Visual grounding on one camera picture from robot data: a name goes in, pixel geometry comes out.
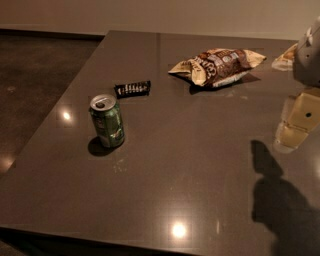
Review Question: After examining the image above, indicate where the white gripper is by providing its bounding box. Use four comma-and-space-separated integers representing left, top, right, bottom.
274, 16, 320, 153

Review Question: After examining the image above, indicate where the green soda can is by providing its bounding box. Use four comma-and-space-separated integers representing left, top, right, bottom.
89, 94, 125, 148

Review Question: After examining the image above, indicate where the beige snack bag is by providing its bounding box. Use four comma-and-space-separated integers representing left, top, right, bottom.
271, 43, 298, 71

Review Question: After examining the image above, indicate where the brown chip bag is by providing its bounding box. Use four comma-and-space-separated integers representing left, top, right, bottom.
168, 48, 266, 88

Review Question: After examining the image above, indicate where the black snack bar wrapper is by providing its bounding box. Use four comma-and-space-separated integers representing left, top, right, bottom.
114, 81, 151, 99

